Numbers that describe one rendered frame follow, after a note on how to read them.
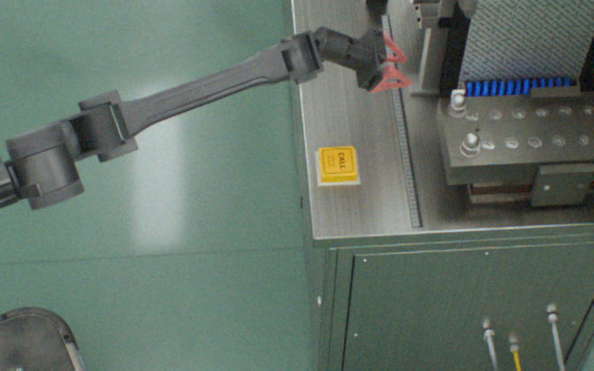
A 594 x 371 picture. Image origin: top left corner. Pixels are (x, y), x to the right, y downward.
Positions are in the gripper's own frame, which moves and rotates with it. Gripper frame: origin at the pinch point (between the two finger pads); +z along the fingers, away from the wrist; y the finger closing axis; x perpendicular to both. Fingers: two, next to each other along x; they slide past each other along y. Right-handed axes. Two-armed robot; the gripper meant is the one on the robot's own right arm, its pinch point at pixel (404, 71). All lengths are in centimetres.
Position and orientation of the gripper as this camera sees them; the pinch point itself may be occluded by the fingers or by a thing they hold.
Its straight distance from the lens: 221.9
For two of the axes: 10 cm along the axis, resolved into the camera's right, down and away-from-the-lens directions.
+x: 5.2, -5.2, -6.8
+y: 0.8, 8.2, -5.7
